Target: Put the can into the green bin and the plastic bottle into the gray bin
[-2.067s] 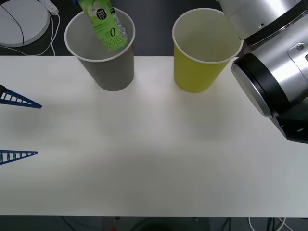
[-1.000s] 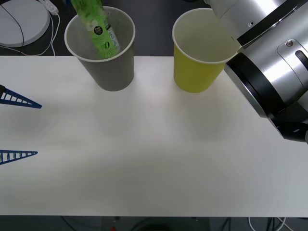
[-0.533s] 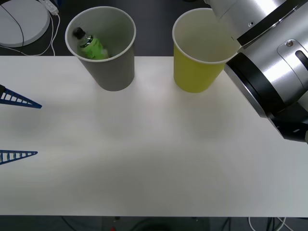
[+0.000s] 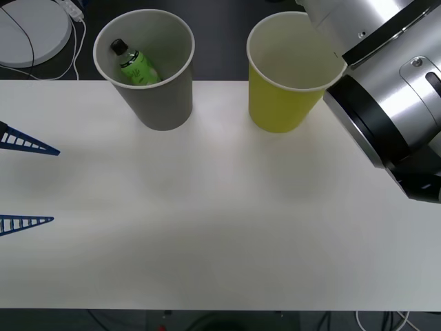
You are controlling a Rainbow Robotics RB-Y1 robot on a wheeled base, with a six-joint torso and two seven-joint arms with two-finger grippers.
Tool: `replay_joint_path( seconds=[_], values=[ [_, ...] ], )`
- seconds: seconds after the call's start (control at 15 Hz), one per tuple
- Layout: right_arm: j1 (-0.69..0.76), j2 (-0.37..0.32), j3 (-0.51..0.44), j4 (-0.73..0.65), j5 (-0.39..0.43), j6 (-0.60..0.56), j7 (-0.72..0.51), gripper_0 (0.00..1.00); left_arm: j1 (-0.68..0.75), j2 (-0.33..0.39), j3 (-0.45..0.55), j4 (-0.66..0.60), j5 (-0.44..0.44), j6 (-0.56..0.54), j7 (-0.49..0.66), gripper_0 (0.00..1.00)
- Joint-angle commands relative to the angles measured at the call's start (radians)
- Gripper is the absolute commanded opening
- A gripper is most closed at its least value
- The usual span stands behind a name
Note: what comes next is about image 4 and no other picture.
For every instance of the white round base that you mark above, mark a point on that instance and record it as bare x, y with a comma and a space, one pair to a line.
44, 31

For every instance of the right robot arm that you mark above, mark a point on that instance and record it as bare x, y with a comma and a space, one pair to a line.
389, 69

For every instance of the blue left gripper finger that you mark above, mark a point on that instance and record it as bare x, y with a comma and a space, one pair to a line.
20, 221
24, 141

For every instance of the white power strip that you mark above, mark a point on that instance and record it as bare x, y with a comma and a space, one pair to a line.
73, 9

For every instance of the green plastic bottle black cap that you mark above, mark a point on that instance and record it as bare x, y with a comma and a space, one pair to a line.
138, 67

